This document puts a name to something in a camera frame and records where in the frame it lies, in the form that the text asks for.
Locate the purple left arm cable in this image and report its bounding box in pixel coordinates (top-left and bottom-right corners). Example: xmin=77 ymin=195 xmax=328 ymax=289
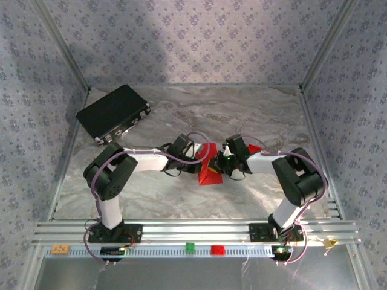
xmin=82 ymin=132 xmax=211 ymax=266

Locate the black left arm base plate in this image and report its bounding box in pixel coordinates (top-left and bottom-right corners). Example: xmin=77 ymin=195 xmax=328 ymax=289
xmin=88 ymin=224 xmax=143 ymax=244

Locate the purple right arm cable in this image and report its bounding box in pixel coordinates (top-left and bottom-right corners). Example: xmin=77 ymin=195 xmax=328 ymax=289
xmin=241 ymin=135 xmax=330 ymax=266

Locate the aluminium frame post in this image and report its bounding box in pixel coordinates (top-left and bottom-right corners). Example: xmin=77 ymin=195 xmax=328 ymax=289
xmin=31 ymin=0 xmax=92 ymax=91
xmin=299 ymin=0 xmax=360 ymax=91

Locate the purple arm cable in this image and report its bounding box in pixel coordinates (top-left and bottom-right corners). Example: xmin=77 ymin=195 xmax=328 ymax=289
xmin=241 ymin=135 xmax=330 ymax=266
xmin=82 ymin=132 xmax=211 ymax=266

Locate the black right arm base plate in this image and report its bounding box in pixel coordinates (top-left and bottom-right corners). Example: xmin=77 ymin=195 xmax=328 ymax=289
xmin=248 ymin=222 xmax=305 ymax=242

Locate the red paper sheet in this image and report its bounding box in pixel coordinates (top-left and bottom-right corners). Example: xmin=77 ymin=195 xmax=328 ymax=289
xmin=195 ymin=141 xmax=224 ymax=185

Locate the right black controller board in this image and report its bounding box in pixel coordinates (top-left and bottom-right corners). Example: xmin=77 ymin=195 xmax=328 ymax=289
xmin=271 ymin=245 xmax=293 ymax=256

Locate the left black controller board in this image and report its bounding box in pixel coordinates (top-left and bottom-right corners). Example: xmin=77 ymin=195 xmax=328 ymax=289
xmin=100 ymin=246 xmax=126 ymax=257

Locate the black hard case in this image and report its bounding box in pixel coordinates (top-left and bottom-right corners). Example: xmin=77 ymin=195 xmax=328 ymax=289
xmin=75 ymin=83 xmax=152 ymax=146

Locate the aluminium side rail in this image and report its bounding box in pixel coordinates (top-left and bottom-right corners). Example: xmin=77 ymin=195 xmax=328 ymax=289
xmin=298 ymin=87 xmax=345 ymax=221
xmin=45 ymin=87 xmax=93 ymax=221

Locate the aluminium mounting rail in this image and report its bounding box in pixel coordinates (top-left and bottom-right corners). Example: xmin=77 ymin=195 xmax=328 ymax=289
xmin=31 ymin=219 xmax=362 ymax=246

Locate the white slotted cable duct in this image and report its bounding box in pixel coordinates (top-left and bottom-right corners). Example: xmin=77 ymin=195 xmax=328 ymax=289
xmin=44 ymin=244 xmax=276 ymax=259

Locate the black controller board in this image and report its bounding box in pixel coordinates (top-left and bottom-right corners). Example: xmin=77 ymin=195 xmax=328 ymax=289
xmin=271 ymin=245 xmax=293 ymax=256
xmin=100 ymin=246 xmax=126 ymax=257

